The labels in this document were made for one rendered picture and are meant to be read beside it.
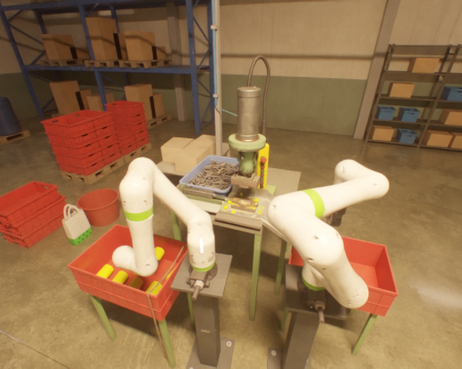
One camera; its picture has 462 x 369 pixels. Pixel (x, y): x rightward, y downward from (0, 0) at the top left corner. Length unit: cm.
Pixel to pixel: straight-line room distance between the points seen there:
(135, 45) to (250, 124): 564
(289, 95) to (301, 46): 108
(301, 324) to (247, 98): 118
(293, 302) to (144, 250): 72
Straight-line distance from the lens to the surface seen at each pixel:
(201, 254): 116
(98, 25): 740
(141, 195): 98
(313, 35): 648
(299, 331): 152
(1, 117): 763
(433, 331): 271
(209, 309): 149
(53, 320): 267
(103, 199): 363
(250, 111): 129
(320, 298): 122
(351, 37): 649
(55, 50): 861
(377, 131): 644
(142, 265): 123
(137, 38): 670
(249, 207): 156
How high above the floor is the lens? 193
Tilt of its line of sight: 30 degrees down
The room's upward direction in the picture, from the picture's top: straight up
